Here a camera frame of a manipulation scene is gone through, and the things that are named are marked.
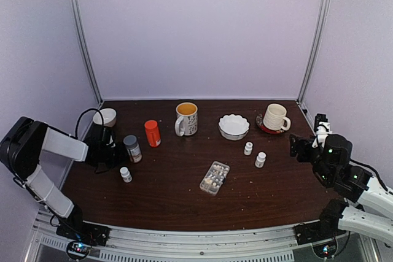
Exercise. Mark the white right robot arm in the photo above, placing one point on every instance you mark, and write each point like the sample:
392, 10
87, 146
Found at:
365, 206

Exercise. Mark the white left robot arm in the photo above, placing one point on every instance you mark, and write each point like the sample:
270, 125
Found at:
28, 141

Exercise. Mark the aluminium frame post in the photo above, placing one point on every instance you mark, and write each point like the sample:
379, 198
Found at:
318, 34
82, 42

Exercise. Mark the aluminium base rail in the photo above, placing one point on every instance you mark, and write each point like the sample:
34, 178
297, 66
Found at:
130, 244

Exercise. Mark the red saucer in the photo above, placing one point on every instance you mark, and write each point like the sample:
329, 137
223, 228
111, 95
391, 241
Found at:
260, 125

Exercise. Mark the aluminium frame post right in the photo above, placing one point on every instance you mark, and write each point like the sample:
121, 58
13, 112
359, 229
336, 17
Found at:
318, 34

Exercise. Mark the clear plastic pill organizer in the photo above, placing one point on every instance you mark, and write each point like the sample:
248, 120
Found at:
214, 178

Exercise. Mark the small white pill bottle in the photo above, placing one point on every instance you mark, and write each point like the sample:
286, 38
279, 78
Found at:
126, 175

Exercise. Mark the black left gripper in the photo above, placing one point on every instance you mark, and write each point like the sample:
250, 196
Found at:
123, 156

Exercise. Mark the grey-capped orange label bottle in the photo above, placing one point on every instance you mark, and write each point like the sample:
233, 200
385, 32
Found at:
132, 147

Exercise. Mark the yellow-lined patterned mug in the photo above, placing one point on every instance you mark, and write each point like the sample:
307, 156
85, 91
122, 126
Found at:
186, 123

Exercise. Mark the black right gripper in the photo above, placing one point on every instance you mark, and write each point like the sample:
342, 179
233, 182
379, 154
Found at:
300, 143

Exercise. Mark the aluminium frame post left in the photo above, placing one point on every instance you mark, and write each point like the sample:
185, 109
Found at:
82, 42

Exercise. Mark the orange pill bottle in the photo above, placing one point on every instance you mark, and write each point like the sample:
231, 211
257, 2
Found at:
152, 133

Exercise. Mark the white scalloped dish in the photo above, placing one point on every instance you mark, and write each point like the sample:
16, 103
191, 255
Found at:
233, 127

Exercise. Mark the white ribbed cup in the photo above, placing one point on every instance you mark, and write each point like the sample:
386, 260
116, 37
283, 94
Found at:
276, 118

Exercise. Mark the white pills in organizer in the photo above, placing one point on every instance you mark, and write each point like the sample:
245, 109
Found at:
215, 178

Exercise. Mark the white ceramic bowl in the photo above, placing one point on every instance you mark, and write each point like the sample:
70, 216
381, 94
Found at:
107, 117

